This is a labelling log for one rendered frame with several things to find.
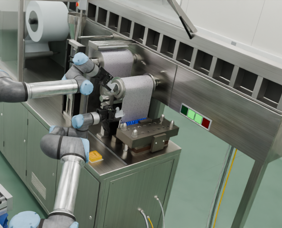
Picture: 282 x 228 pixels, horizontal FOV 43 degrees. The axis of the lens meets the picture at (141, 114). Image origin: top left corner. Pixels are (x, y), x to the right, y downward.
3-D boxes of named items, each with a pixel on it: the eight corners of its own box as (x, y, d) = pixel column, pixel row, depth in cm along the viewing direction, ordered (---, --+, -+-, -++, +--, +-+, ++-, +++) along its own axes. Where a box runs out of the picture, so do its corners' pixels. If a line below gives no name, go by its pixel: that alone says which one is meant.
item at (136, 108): (118, 125, 227) (122, 98, 219) (146, 118, 242) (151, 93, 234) (119, 125, 227) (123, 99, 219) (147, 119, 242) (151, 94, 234)
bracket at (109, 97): (96, 135, 235) (101, 92, 222) (104, 133, 239) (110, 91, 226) (100, 138, 232) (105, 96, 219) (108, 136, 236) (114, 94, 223)
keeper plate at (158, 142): (149, 150, 226) (152, 135, 222) (161, 147, 233) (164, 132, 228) (152, 152, 225) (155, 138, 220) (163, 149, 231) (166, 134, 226)
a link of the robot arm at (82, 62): (68, 60, 195) (78, 49, 195) (80, 71, 203) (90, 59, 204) (75, 66, 190) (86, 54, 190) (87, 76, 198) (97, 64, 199)
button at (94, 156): (85, 156, 211) (86, 153, 210) (95, 153, 215) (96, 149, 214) (91, 162, 206) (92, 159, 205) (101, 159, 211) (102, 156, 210)
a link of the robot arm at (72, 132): (68, 138, 215) (70, 122, 211) (87, 140, 216) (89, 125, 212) (67, 145, 208) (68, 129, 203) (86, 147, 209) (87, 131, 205)
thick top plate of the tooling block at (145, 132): (115, 136, 224) (117, 127, 221) (161, 124, 249) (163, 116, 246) (131, 149, 213) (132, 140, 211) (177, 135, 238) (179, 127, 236)
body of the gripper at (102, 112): (117, 109, 215) (101, 112, 207) (115, 121, 218) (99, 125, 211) (110, 104, 220) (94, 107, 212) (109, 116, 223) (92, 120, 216)
